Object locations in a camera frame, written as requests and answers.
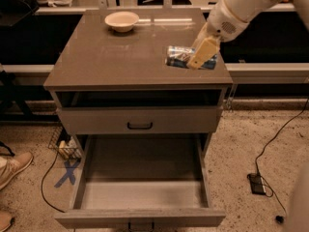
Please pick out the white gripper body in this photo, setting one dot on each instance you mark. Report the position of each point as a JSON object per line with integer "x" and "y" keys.
{"x": 222, "y": 24}

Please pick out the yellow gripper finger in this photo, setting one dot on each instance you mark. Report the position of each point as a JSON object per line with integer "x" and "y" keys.
{"x": 204, "y": 50}
{"x": 201, "y": 36}

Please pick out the blue silver redbull can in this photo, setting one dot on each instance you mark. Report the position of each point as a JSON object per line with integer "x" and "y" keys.
{"x": 178, "y": 56}

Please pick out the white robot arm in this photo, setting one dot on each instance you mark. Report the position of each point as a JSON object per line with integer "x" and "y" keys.
{"x": 298, "y": 216}

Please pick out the grey drawer cabinet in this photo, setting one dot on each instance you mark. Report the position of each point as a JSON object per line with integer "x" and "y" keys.
{"x": 100, "y": 68}

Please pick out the open grey middle drawer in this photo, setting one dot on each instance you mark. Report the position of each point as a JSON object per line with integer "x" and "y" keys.
{"x": 141, "y": 179}

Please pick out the white paper bowl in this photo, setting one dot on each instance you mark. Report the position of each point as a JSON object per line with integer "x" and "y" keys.
{"x": 122, "y": 22}

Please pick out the black power adapter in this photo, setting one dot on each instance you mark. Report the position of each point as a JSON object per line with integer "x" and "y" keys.
{"x": 256, "y": 184}

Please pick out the black chair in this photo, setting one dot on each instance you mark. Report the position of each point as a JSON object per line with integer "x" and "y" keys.
{"x": 13, "y": 11}

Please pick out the tan shoe lower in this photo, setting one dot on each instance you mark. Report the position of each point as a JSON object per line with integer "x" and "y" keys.
{"x": 6, "y": 220}

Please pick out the black top drawer handle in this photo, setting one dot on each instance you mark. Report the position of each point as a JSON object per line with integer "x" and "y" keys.
{"x": 139, "y": 127}

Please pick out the black drawer handle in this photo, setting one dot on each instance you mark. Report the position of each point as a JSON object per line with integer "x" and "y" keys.
{"x": 141, "y": 227}
{"x": 139, "y": 127}

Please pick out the wire basket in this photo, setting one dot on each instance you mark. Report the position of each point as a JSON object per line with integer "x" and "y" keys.
{"x": 64, "y": 144}

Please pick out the black middle drawer handle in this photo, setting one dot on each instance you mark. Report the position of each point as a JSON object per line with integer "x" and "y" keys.
{"x": 141, "y": 227}

